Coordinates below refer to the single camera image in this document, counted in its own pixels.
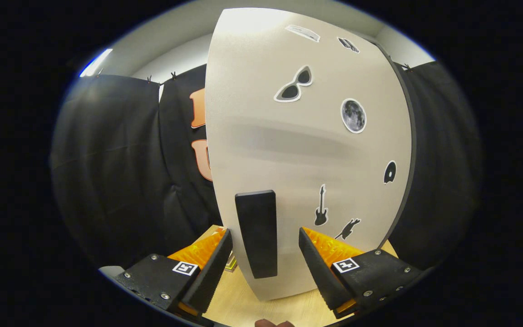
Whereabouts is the black backdrop cloth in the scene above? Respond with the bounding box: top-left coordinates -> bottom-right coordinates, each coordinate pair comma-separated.
50,59 -> 484,271

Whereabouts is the black door handle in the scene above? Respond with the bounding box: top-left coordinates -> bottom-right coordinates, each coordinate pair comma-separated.
235,190 -> 278,279

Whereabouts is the beige shoe cabinet door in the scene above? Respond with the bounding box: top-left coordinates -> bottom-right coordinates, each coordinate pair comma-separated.
205,7 -> 413,301

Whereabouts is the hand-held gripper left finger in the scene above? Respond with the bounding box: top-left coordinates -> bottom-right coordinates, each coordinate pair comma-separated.
114,227 -> 233,318

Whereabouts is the ceiling light panel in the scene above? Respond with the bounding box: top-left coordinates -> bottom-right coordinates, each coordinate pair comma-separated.
80,49 -> 113,78

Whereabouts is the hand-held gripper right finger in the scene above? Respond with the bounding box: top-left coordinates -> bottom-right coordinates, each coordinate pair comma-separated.
298,226 -> 426,319

